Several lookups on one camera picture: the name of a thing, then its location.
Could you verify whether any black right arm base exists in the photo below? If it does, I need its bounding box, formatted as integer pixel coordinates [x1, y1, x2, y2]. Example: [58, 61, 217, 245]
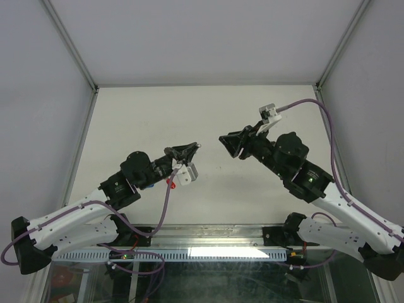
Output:
[262, 212, 307, 249]

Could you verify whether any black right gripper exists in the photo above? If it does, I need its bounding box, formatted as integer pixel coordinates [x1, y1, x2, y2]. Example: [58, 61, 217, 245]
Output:
[218, 121, 287, 179]

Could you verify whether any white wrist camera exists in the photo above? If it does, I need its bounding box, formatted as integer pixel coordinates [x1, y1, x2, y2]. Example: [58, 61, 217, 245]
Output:
[172, 162, 199, 186]
[256, 104, 282, 135]

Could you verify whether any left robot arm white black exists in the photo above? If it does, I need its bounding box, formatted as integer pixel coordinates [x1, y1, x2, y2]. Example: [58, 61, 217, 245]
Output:
[1, 142, 201, 275]

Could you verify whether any key with red tag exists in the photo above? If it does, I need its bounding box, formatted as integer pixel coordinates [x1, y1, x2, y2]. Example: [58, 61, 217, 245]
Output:
[166, 179, 176, 189]

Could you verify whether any white slotted cable duct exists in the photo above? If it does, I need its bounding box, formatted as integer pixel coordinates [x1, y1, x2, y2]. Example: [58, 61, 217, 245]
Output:
[54, 247, 287, 263]

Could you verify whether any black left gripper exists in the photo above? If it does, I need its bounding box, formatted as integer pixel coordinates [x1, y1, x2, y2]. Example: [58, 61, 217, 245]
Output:
[138, 143, 198, 191]

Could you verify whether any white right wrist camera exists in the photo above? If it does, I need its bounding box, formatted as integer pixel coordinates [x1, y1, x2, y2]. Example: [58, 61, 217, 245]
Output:
[256, 104, 282, 135]

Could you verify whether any aluminium mounting rail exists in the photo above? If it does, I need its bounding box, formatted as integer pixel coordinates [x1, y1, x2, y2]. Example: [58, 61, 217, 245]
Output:
[119, 223, 378, 250]

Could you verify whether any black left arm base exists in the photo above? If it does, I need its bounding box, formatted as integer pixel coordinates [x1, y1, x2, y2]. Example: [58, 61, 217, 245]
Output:
[106, 215, 152, 248]

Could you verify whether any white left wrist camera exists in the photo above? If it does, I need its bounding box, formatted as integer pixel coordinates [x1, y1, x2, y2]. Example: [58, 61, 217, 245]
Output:
[172, 162, 199, 186]

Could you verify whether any right aluminium frame post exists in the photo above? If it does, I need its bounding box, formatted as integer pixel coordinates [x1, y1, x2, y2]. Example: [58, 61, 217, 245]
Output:
[312, 1, 374, 194]

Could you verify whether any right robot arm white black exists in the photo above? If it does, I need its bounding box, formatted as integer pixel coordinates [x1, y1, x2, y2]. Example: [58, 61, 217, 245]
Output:
[219, 126, 403, 281]

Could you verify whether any aluminium frame post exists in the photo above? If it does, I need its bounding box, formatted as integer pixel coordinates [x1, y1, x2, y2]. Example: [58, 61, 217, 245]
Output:
[312, 1, 374, 194]
[39, 0, 99, 208]

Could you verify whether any left aluminium frame post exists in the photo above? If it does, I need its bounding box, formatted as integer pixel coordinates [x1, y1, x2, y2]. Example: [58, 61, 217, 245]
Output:
[39, 0, 99, 208]

